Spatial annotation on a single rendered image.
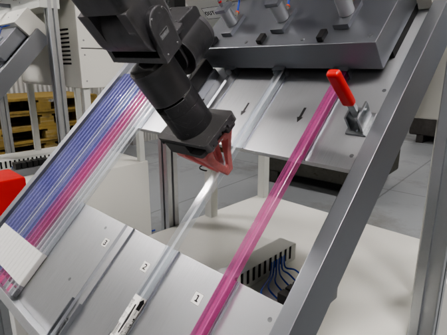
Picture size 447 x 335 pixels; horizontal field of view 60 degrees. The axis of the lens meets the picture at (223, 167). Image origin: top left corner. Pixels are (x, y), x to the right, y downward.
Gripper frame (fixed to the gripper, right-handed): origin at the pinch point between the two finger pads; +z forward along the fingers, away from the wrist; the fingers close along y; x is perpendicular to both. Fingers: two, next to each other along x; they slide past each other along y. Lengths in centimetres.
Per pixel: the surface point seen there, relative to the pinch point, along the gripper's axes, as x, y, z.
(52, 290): 28.2, 18.7, 2.6
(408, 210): -145, 56, 239
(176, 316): 20.9, -6.3, 2.2
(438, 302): -5.4, -24.7, 36.3
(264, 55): -19.2, 1.7, -5.5
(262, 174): -37, 46, 61
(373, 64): -19.3, -16.0, -3.4
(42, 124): -54, 332, 89
